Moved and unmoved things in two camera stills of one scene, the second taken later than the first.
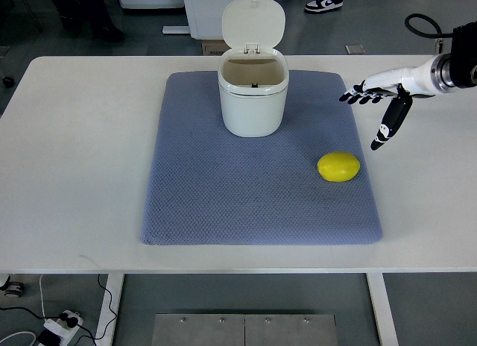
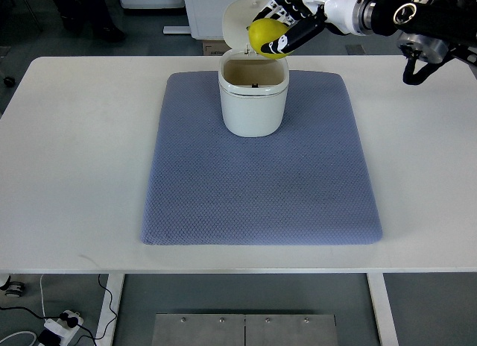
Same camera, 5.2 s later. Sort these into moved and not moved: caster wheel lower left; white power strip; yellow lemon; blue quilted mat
Moved: yellow lemon
Not moved: white power strip; caster wheel lower left; blue quilted mat
